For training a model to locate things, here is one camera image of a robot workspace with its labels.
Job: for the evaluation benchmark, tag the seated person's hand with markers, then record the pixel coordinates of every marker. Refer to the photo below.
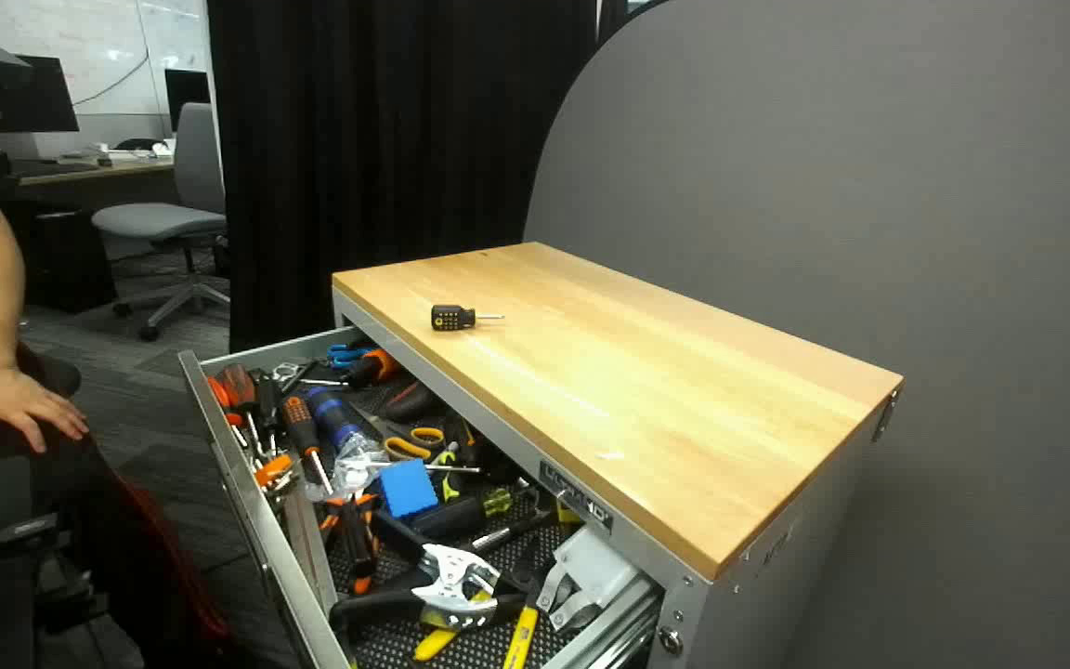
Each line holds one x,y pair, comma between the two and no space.
31,411

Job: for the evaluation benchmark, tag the grey tool drawer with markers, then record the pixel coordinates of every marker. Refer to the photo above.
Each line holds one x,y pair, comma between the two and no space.
283,529

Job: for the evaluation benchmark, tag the black stubby screwdriver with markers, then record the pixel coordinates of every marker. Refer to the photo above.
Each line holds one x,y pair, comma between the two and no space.
457,318

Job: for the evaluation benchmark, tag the orange black screwdriver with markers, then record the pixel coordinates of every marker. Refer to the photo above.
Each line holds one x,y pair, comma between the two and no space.
301,427

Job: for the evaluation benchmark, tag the blue box in drawer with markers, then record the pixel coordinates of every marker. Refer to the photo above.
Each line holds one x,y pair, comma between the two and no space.
406,488

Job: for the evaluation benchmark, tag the background wooden desk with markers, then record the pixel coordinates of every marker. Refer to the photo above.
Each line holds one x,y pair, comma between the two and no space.
91,185

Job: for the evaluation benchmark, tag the grey office chair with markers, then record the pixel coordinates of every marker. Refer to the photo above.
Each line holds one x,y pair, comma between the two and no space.
188,220

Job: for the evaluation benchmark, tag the black computer monitor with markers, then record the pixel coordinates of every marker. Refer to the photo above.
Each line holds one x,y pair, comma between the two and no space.
33,95

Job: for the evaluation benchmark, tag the silver black clamp tool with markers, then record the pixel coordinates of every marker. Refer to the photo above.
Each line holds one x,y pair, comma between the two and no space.
457,587

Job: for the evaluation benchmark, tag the grey cabinet with wooden top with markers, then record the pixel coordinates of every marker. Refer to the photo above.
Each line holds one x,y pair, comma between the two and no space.
716,453

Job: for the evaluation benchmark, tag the blue handled screwdriver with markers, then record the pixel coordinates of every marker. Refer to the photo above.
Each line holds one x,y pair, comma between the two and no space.
334,431

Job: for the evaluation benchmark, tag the orange handled pliers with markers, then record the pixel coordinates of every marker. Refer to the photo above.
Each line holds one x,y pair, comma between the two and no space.
349,543

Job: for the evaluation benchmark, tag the yellow handled tool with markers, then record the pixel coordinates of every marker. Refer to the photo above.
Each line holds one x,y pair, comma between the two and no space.
522,635

